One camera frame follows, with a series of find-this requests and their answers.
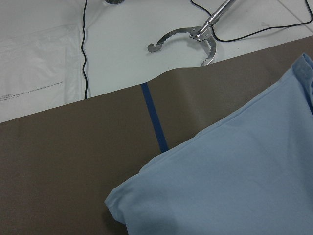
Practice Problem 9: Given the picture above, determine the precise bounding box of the light blue t-shirt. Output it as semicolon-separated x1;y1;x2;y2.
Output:
105;54;313;235

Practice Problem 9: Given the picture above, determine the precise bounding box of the metal reacher grabber tool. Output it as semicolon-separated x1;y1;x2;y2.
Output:
147;0;236;67

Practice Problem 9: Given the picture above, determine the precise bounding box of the clear plastic sheet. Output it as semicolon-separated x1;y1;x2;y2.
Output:
0;24;84;122

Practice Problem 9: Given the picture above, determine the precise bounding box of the black thin cable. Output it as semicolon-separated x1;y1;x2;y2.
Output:
80;0;89;99

